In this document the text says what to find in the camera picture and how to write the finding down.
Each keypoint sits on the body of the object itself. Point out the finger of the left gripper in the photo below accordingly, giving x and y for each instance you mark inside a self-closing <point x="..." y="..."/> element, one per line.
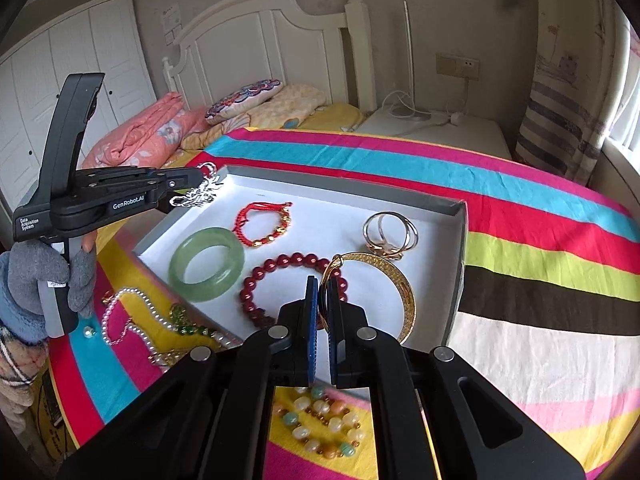
<point x="177" y="179"/>
<point x="174" y="200"/>

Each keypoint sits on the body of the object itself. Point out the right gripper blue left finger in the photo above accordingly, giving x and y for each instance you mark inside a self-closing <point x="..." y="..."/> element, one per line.
<point x="310" y="325"/>

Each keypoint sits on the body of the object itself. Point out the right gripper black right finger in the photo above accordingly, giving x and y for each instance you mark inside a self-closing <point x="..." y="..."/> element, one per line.
<point x="334" y="318"/>

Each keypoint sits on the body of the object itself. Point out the silver butterfly brooch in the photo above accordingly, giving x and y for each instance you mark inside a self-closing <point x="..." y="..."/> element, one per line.
<point x="212" y="182"/>

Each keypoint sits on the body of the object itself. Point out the gold mesh bangle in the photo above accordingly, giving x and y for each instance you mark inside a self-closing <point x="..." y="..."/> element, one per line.
<point x="391" y="272"/>

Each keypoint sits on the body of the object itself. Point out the green gem gold brooch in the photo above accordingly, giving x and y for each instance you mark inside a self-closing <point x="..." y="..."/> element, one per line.
<point x="184" y="325"/>

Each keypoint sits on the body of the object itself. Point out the pearl stud earring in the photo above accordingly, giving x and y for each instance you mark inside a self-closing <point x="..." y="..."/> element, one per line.
<point x="89" y="332"/>

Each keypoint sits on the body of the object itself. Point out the plaid sleeve forearm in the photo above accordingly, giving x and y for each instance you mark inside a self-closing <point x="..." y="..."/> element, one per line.
<point x="21" y="365"/>

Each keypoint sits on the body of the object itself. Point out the grey jewelry tray box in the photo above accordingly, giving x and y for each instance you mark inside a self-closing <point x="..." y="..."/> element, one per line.
<point x="320" y="259"/>

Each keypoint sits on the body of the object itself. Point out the left hand grey glove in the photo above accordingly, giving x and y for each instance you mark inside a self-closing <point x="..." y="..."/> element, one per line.
<point x="27" y="264"/>

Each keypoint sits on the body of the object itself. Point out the pink folded quilt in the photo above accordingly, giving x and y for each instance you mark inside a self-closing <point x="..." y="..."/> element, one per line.
<point x="149" y="138"/>

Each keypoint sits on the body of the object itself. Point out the green jade bangle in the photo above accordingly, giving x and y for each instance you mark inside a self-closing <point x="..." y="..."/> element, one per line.
<point x="206" y="264"/>

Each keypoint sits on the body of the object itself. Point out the embroidered patterned pillow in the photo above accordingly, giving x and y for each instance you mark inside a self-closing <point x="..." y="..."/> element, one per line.
<point x="243" y="99"/>

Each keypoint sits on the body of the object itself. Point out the beige shell pattern pillow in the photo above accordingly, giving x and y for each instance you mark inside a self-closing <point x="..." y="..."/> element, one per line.
<point x="286" y="110"/>

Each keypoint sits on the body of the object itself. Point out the white wardrobe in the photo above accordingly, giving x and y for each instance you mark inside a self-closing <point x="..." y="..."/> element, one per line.
<point x="100" y="36"/>

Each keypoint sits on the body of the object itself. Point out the white bed headboard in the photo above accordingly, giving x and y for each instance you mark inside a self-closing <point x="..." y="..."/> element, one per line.
<point x="237" y="42"/>

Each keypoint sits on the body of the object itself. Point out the white slim desk lamp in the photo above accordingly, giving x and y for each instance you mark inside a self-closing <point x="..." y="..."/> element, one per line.
<point x="405" y="104"/>

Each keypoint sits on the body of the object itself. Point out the colourful striped tablecloth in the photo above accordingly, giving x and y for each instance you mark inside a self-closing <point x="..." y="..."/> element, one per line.
<point x="533" y="279"/>

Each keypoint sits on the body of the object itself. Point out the white nightstand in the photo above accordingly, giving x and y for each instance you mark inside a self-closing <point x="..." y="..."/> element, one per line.
<point x="459" y="131"/>

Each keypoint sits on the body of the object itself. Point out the printed striped curtain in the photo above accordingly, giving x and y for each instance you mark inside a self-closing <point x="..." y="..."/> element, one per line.
<point x="580" y="71"/>

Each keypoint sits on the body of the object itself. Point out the wall power socket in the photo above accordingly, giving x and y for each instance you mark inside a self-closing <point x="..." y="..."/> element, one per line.
<point x="457" y="66"/>

